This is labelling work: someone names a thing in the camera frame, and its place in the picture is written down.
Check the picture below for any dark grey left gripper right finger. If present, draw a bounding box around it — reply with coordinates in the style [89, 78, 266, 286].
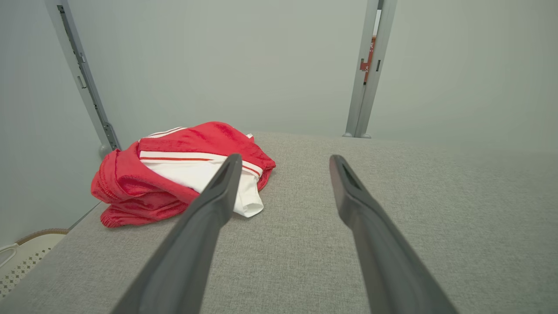
[329, 154, 459, 314]

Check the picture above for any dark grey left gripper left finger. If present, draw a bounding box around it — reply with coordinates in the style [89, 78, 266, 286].
[111, 153, 243, 314]

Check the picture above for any red basketball jersey number 23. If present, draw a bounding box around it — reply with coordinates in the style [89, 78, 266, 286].
[138, 121, 276, 218]

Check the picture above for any cream perforated laundry basket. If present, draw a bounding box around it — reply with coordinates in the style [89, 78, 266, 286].
[0, 229, 70, 301]

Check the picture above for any grey metal partition post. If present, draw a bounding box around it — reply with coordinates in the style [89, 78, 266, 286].
[342, 0, 398, 139]
[44, 0, 121, 157]

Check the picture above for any red wall sign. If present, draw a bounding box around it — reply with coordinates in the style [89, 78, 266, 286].
[360, 36, 377, 84]

